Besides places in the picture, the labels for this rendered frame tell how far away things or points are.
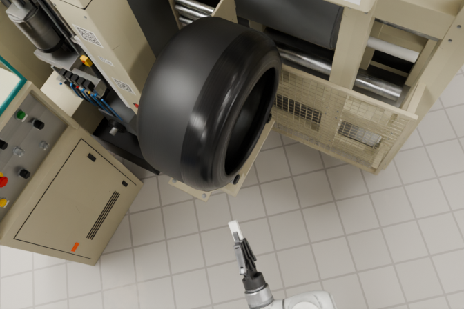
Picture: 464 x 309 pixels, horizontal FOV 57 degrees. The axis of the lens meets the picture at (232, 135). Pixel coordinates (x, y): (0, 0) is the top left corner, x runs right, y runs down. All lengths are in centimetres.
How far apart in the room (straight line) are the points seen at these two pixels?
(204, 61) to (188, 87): 9
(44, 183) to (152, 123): 76
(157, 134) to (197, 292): 141
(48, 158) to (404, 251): 185
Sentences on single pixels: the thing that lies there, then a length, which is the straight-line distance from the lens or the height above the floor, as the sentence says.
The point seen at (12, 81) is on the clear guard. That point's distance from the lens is 158.
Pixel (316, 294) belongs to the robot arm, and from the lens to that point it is 151.
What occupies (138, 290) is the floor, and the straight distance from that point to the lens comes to 258.
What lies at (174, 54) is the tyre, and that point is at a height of 145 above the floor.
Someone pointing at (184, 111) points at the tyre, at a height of 141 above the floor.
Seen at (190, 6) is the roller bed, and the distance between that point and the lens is 167.
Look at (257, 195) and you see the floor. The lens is 253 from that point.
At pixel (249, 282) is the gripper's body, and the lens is 151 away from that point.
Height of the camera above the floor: 245
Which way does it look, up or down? 67 degrees down
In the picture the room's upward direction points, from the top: 16 degrees counter-clockwise
